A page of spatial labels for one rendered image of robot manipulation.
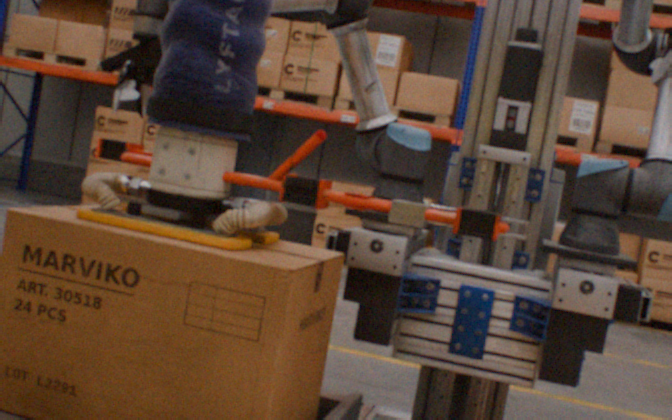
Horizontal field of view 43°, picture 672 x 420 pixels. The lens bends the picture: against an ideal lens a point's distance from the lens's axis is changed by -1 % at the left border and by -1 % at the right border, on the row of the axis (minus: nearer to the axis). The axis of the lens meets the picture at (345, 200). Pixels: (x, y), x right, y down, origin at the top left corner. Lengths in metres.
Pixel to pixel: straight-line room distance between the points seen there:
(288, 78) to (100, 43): 2.19
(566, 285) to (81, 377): 1.08
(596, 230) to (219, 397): 1.02
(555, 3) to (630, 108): 6.54
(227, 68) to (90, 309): 0.54
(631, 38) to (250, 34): 1.04
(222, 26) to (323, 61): 7.48
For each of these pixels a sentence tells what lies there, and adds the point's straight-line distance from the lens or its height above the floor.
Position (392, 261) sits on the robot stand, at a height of 0.94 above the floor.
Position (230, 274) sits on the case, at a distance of 1.60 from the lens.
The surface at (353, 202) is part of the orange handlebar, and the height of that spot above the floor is 1.08.
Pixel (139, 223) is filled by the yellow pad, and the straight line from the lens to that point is 1.73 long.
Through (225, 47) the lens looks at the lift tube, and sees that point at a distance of 1.74.
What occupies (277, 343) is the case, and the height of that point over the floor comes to 0.81.
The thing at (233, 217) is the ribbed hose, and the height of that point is 1.01.
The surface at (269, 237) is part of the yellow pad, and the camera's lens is 1.86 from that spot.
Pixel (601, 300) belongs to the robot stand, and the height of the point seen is 0.94.
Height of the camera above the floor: 1.17
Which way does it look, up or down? 3 degrees down
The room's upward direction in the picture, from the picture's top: 10 degrees clockwise
